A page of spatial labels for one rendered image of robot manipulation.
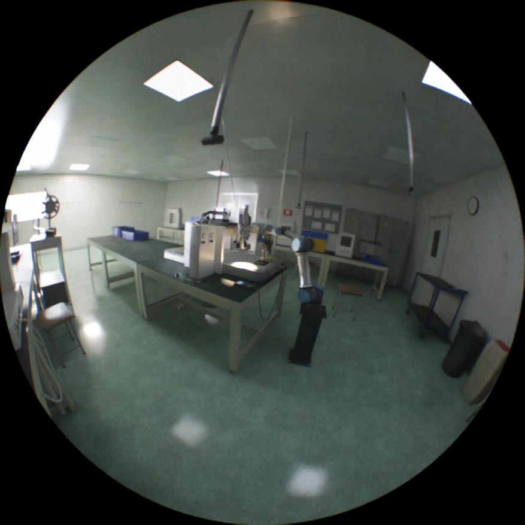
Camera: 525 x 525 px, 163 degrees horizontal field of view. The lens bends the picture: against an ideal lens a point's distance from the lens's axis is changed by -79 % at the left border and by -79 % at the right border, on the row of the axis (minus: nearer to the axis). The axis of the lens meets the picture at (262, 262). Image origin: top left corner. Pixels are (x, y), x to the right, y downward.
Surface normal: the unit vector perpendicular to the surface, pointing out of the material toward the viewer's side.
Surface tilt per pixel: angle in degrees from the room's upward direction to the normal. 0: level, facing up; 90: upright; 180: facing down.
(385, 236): 90
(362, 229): 90
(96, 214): 90
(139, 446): 0
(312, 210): 90
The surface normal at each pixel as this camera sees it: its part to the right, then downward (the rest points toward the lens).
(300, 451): 0.11, -0.96
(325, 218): -0.40, 0.18
